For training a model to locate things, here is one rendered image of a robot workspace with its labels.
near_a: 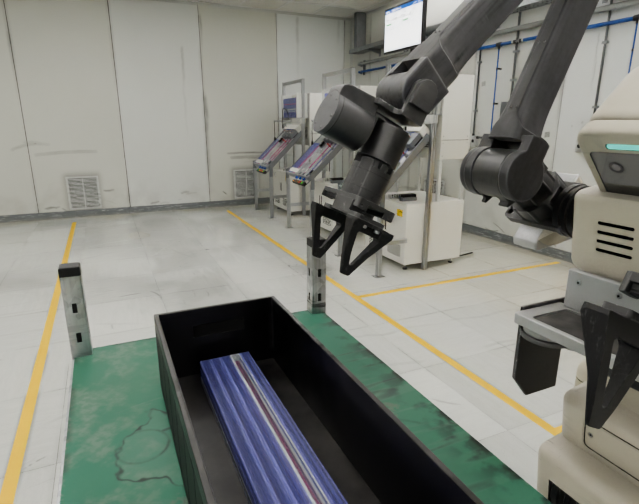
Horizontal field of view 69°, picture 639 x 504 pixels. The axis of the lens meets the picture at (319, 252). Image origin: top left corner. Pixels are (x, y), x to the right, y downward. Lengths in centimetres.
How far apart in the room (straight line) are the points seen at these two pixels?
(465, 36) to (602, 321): 47
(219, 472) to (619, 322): 39
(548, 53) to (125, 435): 78
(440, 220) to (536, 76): 366
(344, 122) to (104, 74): 696
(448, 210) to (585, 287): 372
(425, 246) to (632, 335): 400
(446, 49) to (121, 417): 63
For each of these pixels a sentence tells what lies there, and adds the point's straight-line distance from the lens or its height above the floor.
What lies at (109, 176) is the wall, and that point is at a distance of 748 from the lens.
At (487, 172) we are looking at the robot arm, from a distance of 76.
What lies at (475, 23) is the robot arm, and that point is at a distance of 72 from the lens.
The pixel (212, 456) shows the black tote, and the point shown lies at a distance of 56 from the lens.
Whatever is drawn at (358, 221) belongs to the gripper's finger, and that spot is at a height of 120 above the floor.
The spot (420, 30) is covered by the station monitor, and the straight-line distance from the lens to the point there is 429.
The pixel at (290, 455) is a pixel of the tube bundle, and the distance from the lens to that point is 50.
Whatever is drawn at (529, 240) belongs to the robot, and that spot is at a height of 112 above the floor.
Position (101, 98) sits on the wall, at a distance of 745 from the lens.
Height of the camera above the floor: 131
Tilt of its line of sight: 16 degrees down
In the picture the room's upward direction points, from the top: straight up
